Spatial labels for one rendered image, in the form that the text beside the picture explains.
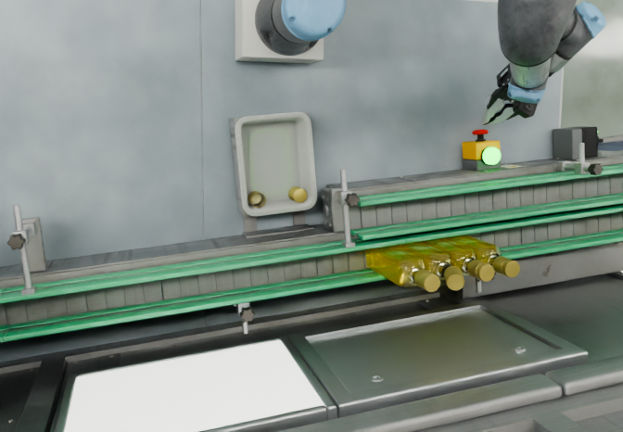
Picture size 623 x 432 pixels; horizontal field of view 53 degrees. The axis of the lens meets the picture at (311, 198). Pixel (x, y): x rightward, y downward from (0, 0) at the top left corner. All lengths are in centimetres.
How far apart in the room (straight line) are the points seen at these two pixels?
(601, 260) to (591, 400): 73
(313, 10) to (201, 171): 49
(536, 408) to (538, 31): 58
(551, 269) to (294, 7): 95
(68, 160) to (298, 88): 54
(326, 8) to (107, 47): 52
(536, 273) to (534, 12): 83
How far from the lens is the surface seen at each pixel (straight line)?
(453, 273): 121
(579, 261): 175
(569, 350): 123
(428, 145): 162
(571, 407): 110
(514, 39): 105
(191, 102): 146
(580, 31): 150
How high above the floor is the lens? 220
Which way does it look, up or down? 73 degrees down
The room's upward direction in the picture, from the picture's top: 113 degrees clockwise
